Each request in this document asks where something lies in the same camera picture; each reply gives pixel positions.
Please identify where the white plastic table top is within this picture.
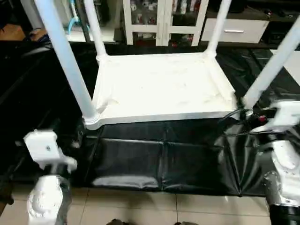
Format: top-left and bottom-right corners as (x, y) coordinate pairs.
(83, 51), (240, 131)

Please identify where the small blue box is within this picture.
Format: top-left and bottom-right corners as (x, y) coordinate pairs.
(29, 28), (51, 44)

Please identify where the light blue hanger hook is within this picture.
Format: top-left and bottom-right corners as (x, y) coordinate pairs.
(67, 0), (87, 36)

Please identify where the white drawer cabinet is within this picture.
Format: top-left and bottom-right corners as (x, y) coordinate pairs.
(202, 18), (270, 44)
(123, 0), (209, 46)

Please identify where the black left robot foot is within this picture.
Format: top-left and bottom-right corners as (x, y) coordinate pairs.
(108, 219), (136, 225)

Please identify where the cardboard box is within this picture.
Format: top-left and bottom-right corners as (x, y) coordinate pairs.
(0, 24), (25, 41)

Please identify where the black work mat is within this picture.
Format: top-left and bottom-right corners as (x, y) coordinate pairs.
(0, 40), (300, 195)

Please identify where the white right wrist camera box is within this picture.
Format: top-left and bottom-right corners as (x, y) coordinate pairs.
(262, 101), (300, 134)

